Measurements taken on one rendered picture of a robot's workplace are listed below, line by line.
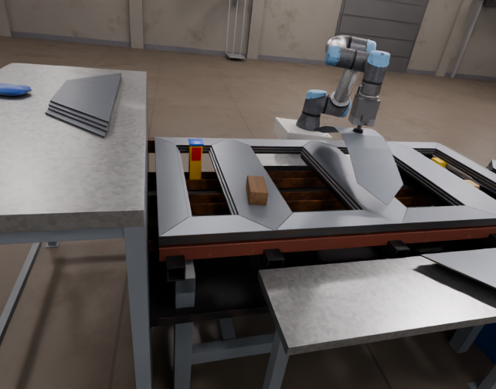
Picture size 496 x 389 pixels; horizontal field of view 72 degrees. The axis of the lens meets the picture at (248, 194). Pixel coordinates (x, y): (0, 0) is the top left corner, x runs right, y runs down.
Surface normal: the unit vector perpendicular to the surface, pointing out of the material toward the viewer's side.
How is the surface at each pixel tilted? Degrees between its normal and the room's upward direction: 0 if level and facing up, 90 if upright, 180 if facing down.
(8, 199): 0
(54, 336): 0
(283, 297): 0
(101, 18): 90
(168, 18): 90
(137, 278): 90
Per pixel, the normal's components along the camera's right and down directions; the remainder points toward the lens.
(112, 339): 0.11, -0.86
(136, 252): 0.24, 0.51
